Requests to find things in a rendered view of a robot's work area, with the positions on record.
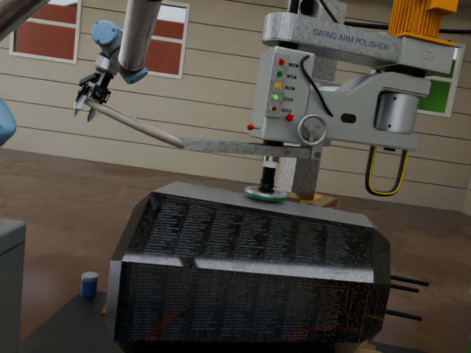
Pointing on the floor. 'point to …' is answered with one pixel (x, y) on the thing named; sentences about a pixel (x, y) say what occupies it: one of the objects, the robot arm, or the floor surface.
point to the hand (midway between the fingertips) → (81, 115)
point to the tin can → (89, 284)
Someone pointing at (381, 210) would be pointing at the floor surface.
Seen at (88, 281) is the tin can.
